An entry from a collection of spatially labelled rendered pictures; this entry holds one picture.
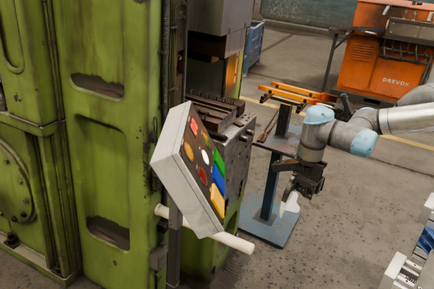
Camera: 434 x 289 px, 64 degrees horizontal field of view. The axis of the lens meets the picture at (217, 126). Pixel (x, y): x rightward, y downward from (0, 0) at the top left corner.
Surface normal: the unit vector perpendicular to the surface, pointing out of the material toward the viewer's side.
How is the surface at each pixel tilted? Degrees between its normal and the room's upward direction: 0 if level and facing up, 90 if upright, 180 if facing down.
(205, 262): 90
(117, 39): 89
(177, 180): 90
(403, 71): 90
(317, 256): 0
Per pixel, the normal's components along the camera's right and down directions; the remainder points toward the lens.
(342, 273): 0.08, -0.89
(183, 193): -0.03, 0.45
